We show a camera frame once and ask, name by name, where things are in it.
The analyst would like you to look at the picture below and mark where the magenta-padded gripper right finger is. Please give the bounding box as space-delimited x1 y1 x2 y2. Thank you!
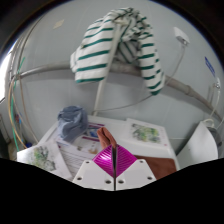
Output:
115 144 157 191

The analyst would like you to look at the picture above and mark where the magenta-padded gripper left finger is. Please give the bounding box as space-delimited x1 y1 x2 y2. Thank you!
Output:
72 144 116 191

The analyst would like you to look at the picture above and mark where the brown towel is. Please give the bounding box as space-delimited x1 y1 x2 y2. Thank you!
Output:
96 126 178 180

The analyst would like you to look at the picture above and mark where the green-striped white towel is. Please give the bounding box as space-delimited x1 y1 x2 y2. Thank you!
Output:
69 6 166 96

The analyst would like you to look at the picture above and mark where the white box with green print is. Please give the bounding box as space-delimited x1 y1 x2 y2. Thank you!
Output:
125 117 171 148

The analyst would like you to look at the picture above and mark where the paper sheet with green print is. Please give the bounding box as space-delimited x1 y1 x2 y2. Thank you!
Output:
16 141 73 181

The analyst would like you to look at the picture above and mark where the grey-blue crumpled cloth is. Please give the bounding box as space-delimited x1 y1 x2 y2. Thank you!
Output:
56 105 90 145

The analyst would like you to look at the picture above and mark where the white appliance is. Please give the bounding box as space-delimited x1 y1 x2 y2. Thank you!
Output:
176 120 220 170

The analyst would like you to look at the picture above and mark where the white upright pipe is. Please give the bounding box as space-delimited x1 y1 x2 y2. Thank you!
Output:
92 22 123 116

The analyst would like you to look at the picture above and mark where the white cable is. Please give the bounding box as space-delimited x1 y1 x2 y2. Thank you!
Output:
91 42 187 114

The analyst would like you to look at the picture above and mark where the white appliance hose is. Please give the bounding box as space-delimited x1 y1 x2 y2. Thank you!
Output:
201 117 217 130

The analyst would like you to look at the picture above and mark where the grey wall pipe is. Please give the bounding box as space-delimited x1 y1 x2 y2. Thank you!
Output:
13 61 224 123

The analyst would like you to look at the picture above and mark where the yellow and green cable bundle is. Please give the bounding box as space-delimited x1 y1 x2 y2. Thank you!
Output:
5 36 35 152

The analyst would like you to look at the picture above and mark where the wall faucet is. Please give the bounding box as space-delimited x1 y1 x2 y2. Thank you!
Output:
212 76 223 98

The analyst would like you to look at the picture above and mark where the blue wall sign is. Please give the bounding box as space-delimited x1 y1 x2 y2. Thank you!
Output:
203 56 216 78

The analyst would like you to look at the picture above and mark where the white wall socket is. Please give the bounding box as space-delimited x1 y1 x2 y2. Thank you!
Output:
172 26 191 47

